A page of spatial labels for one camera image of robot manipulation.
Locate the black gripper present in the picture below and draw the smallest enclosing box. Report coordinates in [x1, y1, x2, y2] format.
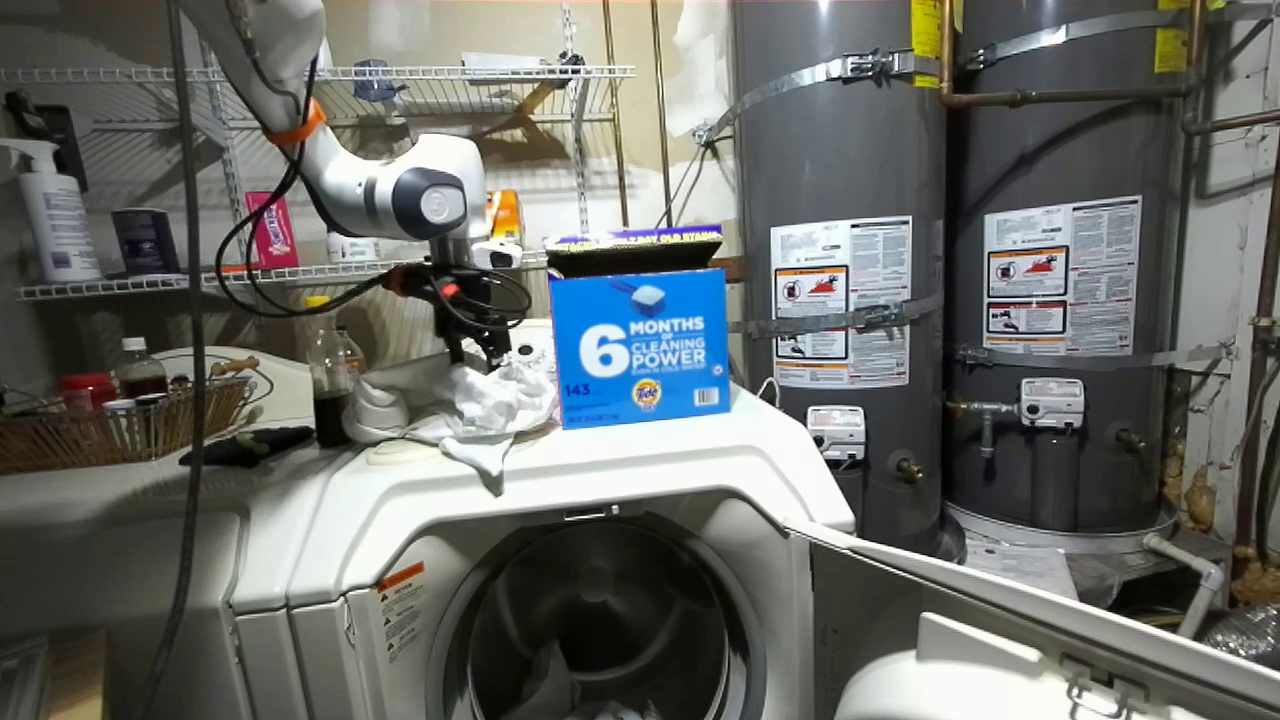
[425, 255, 536, 370]

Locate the white cloth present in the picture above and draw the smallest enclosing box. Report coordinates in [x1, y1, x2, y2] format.
[336, 348, 565, 495]

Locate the white washing machine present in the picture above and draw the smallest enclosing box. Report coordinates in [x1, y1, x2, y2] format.
[223, 315, 857, 720]

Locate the white washing machine door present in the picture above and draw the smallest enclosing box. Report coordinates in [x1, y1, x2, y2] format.
[796, 520, 1280, 720]

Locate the orange fabric softener box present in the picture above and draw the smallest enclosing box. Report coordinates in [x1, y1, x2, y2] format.
[483, 186, 527, 251]

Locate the orange blue Tide detergent box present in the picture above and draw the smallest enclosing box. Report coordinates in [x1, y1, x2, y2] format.
[539, 218, 737, 430]

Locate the yellow cap syrup bottle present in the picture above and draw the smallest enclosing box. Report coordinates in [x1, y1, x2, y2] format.
[308, 315, 362, 451]

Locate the pink box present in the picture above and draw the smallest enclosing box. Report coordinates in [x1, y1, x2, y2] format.
[239, 186, 305, 276]

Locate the small blue object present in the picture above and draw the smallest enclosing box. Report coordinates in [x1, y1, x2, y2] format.
[351, 57, 406, 111]

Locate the dark blue small box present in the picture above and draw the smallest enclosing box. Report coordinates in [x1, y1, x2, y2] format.
[107, 208, 180, 280]

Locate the wicker basket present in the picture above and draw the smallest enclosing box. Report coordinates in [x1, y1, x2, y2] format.
[0, 361, 262, 474]

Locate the red lid jar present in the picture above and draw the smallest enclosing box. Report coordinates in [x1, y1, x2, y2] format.
[60, 370, 125, 411]

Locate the white dryer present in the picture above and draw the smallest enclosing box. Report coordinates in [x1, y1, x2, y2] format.
[0, 345, 336, 720]

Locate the white spray bottle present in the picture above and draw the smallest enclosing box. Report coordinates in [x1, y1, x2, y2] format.
[0, 135, 107, 288]

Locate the white PVC pipe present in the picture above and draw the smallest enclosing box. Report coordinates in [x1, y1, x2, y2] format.
[1140, 526, 1227, 639]

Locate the white wire shelf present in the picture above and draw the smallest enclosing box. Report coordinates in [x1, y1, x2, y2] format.
[16, 259, 402, 302]
[0, 57, 640, 135]

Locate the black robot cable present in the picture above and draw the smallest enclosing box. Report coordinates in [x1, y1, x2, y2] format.
[211, 64, 536, 350]

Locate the thin dark hanging cable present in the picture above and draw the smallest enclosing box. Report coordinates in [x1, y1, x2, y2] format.
[131, 0, 211, 720]

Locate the copper wall pipe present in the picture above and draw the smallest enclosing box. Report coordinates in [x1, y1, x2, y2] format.
[1232, 154, 1280, 575]

